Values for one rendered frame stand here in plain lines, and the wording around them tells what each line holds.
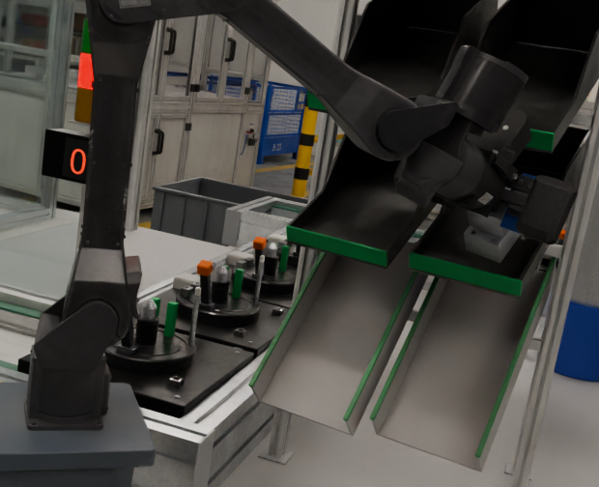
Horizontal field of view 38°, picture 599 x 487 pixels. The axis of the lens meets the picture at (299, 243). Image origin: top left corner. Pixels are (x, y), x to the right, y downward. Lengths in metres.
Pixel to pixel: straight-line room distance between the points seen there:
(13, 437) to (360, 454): 0.64
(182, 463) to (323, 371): 0.20
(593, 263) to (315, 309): 0.81
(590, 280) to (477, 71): 1.05
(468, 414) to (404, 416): 0.07
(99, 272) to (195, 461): 0.35
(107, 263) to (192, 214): 2.46
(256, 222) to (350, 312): 1.29
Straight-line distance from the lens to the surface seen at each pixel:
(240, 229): 2.41
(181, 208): 3.23
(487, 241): 0.95
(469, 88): 0.80
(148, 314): 1.20
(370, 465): 1.27
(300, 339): 1.11
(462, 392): 1.06
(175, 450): 1.04
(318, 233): 1.01
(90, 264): 0.75
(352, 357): 1.08
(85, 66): 1.33
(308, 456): 1.26
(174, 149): 6.96
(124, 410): 0.84
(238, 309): 1.42
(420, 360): 1.09
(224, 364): 1.23
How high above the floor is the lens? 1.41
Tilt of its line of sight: 12 degrees down
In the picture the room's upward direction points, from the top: 9 degrees clockwise
